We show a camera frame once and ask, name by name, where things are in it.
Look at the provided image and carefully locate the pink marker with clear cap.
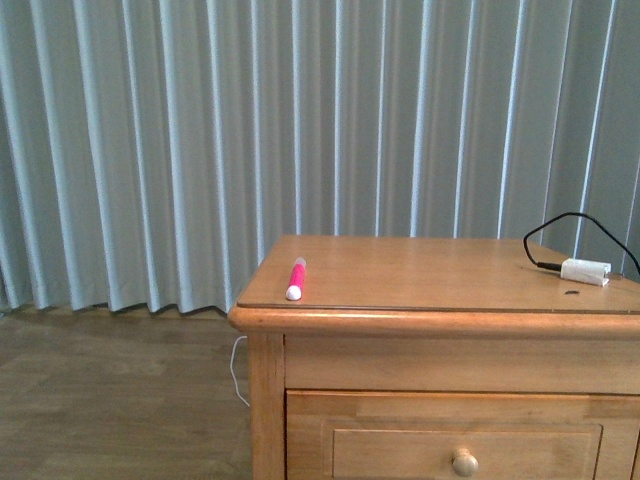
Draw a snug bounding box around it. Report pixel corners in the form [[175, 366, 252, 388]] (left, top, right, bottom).
[[285, 257, 306, 301]]

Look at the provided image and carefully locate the wooden drawer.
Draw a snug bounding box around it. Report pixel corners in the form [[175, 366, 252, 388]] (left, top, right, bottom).
[[286, 390, 639, 479]]

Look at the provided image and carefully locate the wooden nightstand cabinet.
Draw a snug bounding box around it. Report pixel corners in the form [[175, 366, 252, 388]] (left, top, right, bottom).
[[229, 236, 639, 479]]

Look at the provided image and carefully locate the grey pleated curtain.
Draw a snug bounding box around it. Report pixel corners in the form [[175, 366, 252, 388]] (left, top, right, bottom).
[[1, 1, 639, 311]]

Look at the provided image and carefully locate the white adapter box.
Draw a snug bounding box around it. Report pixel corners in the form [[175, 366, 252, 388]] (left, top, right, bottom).
[[560, 258, 611, 287]]

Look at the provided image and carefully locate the white cable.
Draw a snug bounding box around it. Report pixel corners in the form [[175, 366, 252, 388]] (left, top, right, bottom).
[[229, 335, 251, 408]]

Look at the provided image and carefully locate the black cable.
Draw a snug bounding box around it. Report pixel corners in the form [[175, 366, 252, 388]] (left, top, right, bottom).
[[523, 212, 640, 277]]

